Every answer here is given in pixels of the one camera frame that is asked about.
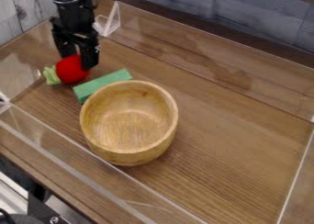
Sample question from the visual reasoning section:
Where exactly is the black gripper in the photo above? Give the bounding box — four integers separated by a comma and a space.
51, 0, 101, 71

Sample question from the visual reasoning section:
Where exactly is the red plush strawberry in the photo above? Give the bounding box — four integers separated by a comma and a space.
43, 54, 90, 85

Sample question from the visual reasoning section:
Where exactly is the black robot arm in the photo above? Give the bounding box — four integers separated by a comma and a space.
50, 0, 99, 71

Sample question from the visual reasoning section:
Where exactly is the green foam block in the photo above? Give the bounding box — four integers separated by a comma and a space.
73, 69, 133, 104

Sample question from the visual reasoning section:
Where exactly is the wooden bowl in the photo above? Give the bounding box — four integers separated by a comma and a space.
81, 80, 180, 166

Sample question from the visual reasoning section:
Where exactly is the clear acrylic enclosure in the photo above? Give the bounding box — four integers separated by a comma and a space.
0, 6, 314, 224

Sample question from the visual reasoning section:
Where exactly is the black metal bracket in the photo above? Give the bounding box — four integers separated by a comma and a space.
27, 193, 71, 224

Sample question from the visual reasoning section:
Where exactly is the black cable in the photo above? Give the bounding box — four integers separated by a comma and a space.
0, 207, 18, 224

